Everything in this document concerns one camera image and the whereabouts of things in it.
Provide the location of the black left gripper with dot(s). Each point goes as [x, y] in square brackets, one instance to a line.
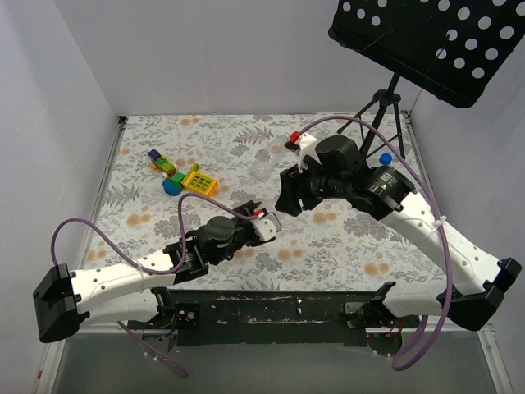
[249, 229]

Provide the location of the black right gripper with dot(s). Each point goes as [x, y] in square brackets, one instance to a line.
[299, 188]

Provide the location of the clear plastic bottle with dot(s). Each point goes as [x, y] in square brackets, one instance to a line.
[269, 158]

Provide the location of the clear bottle blue label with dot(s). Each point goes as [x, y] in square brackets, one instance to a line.
[385, 159]

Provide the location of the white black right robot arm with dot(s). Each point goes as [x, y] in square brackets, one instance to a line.
[476, 281]

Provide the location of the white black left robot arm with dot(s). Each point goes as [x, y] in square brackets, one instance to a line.
[67, 300]

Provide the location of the yellow window toy block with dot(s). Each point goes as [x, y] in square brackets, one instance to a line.
[199, 183]

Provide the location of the green blue toy blocks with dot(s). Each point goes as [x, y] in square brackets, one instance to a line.
[173, 184]

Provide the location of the toy block car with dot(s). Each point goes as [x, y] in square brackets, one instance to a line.
[161, 163]

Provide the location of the black music stand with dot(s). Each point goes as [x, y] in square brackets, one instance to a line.
[451, 49]

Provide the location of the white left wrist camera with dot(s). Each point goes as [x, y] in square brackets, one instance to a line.
[266, 226]

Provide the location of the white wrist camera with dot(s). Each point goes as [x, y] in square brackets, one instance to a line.
[266, 226]
[303, 145]

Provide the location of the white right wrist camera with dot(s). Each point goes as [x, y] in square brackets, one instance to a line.
[303, 145]

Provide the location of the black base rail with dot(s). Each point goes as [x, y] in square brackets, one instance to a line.
[200, 318]

